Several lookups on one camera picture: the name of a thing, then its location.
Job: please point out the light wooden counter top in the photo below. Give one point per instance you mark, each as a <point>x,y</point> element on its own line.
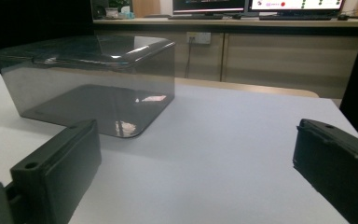
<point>230,22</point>

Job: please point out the teal tissue pack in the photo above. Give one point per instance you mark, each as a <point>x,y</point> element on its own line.
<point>127,13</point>

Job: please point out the green potted plant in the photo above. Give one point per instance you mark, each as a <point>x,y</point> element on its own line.
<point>116,6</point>

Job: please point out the smoky transparent plastic box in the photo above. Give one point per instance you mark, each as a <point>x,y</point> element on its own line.
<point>84,81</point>

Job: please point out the black computer mouse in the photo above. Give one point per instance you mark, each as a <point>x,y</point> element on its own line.
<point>236,16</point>
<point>343,17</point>

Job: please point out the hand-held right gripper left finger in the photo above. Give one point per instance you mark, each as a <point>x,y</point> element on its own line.
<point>65,168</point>

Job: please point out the brown wooden board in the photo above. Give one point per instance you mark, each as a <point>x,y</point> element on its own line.
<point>146,7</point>

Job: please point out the black keyboard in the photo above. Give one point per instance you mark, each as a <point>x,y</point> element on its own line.
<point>295,18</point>
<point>195,17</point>

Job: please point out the bright screen monitor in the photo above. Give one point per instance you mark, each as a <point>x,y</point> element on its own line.
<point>295,3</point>

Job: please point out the beige cabinet front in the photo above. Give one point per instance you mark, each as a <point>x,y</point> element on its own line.
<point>276,59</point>

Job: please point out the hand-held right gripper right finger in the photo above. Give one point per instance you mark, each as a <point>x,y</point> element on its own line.
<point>338,168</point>

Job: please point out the white wall socket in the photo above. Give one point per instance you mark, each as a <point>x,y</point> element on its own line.
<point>199,37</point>

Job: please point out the dark screen monitor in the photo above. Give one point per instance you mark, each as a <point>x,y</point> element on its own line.
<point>208,4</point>

